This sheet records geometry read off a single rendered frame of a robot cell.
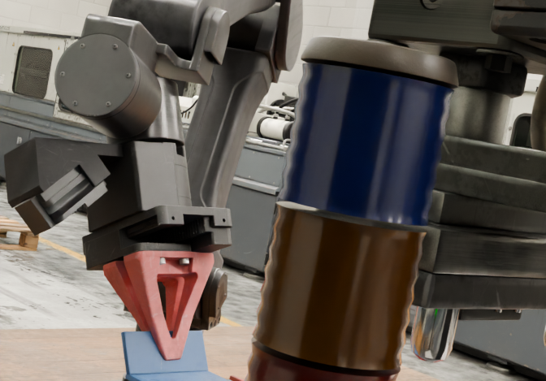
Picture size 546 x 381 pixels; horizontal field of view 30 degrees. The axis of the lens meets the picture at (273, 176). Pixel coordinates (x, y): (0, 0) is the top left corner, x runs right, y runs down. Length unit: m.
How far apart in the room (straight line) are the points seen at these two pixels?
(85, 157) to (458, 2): 0.30
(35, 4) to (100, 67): 11.79
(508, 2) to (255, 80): 0.54
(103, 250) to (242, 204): 6.98
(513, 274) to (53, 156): 0.32
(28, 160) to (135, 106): 0.08
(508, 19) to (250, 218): 7.19
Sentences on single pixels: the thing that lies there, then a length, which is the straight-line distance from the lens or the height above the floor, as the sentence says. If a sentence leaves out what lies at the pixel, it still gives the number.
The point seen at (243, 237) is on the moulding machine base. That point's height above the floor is 0.28.
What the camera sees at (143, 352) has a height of 1.00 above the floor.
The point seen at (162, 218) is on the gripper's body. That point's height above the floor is 1.10.
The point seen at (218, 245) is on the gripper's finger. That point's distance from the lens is 0.72.
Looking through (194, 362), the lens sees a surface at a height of 0.99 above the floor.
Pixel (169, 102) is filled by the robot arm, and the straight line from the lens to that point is 0.75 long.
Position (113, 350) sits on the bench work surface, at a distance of 1.13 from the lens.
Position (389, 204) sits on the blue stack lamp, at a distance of 0.24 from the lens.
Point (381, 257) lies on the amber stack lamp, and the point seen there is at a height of 1.15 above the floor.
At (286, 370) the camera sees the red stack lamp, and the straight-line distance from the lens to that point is 0.24.
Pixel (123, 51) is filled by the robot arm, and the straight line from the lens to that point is 0.68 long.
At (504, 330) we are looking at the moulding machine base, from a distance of 6.02.
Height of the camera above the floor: 1.17
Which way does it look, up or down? 3 degrees down
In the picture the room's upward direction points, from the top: 10 degrees clockwise
